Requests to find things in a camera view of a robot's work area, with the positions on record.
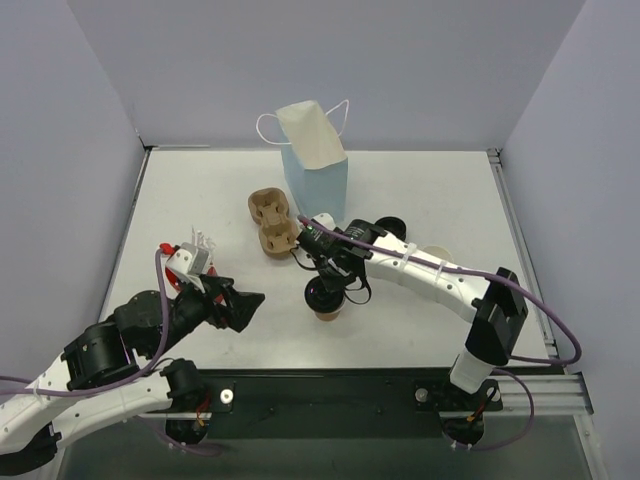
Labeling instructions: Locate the stack of black lids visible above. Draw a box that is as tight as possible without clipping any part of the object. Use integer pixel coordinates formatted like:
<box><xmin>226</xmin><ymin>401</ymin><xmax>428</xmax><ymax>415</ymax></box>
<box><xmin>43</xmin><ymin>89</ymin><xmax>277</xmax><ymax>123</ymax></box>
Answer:
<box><xmin>375</xmin><ymin>216</ymin><xmax>407</xmax><ymax>241</ymax></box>

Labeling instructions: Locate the red cup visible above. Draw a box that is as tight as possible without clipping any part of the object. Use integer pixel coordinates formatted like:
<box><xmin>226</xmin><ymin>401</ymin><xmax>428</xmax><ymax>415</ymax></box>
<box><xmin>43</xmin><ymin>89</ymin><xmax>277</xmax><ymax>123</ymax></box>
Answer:
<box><xmin>164</xmin><ymin>266</ymin><xmax>218</xmax><ymax>294</ymax></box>

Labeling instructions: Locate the white stirrers bundle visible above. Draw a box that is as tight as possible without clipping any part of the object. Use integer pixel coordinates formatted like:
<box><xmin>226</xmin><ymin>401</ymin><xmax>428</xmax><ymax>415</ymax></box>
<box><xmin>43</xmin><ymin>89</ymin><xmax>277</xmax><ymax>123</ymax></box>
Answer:
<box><xmin>191</xmin><ymin>227</ymin><xmax>216</xmax><ymax>256</ymax></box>

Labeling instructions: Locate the brown paper cup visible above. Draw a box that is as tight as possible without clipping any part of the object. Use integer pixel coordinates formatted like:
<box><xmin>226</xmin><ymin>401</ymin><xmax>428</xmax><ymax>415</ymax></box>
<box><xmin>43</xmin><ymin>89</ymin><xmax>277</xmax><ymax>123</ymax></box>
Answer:
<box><xmin>313</xmin><ymin>305</ymin><xmax>343</xmax><ymax>322</ymax></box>

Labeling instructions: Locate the brown pulp cup carrier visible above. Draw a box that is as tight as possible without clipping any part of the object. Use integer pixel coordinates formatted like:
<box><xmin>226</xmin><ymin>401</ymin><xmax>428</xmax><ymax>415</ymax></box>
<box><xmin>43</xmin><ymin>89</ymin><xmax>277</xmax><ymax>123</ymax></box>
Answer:
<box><xmin>248</xmin><ymin>187</ymin><xmax>299</xmax><ymax>260</ymax></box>

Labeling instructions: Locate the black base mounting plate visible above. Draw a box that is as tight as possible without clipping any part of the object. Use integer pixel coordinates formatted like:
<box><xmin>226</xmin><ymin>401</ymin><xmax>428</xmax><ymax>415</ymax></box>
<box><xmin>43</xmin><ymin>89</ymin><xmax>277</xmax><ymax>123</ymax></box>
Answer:
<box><xmin>144</xmin><ymin>367</ymin><xmax>501</xmax><ymax>441</ymax></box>

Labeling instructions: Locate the aluminium frame rail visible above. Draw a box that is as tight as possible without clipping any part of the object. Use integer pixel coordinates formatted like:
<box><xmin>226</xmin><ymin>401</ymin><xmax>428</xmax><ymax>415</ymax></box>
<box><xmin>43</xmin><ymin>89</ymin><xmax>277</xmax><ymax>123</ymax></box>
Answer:
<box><xmin>487</xmin><ymin>147</ymin><xmax>596</xmax><ymax>416</ymax></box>

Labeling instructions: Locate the stack of brown paper cups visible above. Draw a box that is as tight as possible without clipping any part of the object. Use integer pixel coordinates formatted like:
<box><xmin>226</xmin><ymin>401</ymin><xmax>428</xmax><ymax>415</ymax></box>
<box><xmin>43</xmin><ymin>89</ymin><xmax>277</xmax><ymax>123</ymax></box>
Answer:
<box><xmin>422</xmin><ymin>245</ymin><xmax>454</xmax><ymax>263</ymax></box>

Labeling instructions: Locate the light blue paper bag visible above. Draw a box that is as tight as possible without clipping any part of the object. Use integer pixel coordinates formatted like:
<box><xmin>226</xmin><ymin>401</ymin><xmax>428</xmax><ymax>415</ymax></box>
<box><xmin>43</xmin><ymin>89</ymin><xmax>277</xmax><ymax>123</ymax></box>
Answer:
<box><xmin>255</xmin><ymin>99</ymin><xmax>350</xmax><ymax>222</ymax></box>

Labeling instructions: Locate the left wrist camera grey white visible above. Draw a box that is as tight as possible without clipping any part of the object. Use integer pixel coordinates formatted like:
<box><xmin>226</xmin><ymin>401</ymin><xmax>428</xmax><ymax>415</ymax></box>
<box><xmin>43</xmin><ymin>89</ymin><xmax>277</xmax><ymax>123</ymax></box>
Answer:
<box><xmin>159</xmin><ymin>242</ymin><xmax>214</xmax><ymax>290</ymax></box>

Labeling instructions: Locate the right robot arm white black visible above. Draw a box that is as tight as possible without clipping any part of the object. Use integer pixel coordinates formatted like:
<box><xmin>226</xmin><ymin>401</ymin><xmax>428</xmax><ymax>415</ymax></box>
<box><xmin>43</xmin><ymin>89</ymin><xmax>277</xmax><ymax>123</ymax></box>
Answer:
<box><xmin>296</xmin><ymin>216</ymin><xmax>528</xmax><ymax>408</ymax></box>

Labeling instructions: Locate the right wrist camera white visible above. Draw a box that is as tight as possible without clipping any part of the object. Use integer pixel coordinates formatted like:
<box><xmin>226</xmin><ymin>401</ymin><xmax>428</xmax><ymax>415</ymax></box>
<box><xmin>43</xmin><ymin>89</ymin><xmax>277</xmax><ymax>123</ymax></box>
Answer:
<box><xmin>297</xmin><ymin>213</ymin><xmax>336</xmax><ymax>230</ymax></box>

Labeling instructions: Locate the black cup lid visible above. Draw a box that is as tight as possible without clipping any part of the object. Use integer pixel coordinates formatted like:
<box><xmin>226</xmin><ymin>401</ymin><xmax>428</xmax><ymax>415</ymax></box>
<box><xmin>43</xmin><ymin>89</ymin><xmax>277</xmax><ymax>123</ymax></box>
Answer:
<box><xmin>304</xmin><ymin>277</ymin><xmax>345</xmax><ymax>314</ymax></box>

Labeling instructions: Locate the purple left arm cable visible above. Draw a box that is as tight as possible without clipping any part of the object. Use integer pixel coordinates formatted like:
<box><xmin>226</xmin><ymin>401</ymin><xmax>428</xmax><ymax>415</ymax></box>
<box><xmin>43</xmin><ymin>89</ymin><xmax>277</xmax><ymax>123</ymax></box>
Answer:
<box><xmin>0</xmin><ymin>249</ymin><xmax>174</xmax><ymax>399</ymax></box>

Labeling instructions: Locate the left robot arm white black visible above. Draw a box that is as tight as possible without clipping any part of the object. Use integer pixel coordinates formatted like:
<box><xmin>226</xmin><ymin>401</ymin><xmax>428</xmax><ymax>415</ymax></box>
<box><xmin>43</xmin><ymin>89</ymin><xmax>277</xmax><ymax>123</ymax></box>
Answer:
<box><xmin>1</xmin><ymin>275</ymin><xmax>265</xmax><ymax>476</ymax></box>

